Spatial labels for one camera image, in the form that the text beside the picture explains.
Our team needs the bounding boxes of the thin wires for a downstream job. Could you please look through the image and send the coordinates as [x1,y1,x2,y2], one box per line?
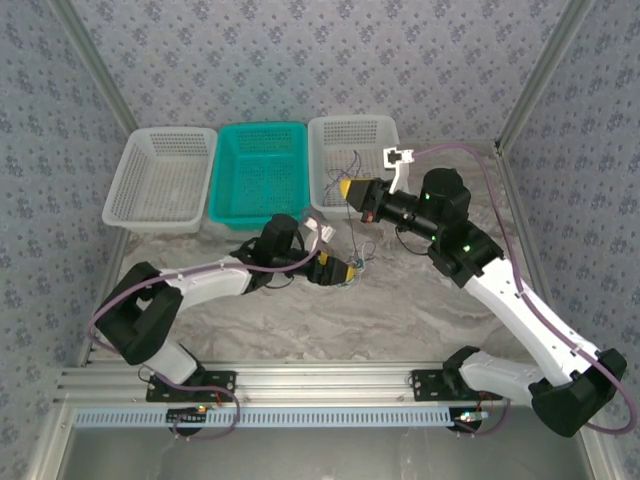
[344,242,376,289]

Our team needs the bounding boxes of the thin purple wire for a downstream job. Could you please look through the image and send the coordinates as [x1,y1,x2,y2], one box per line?
[323,148,377,261]

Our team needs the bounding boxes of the white perforated plastic basket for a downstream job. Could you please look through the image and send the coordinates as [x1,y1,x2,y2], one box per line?
[307,114,409,221]
[101,126,219,234]

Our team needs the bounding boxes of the teal perforated plastic basket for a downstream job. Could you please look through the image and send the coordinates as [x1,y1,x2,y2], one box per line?
[206,123,310,234]

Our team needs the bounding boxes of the black controller board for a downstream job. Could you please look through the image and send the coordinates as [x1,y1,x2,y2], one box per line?
[452,408,490,435]
[166,407,209,435]

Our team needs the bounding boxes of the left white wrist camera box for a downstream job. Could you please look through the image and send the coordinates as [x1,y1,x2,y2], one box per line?
[298,208,337,247]

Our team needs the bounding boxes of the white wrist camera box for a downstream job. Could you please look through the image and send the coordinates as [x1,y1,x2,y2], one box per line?
[381,146,417,194]
[298,208,337,247]

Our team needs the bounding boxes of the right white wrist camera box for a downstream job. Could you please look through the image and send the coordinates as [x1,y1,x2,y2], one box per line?
[381,146,417,194]

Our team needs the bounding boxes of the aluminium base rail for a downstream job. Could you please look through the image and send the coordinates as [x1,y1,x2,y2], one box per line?
[54,362,600,405]

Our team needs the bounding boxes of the slotted light blue cable duct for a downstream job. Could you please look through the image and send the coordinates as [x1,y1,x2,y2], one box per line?
[73,405,455,430]

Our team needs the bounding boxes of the aluminium corner post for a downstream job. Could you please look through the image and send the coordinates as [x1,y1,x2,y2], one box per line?
[49,0,140,132]
[494,0,597,156]

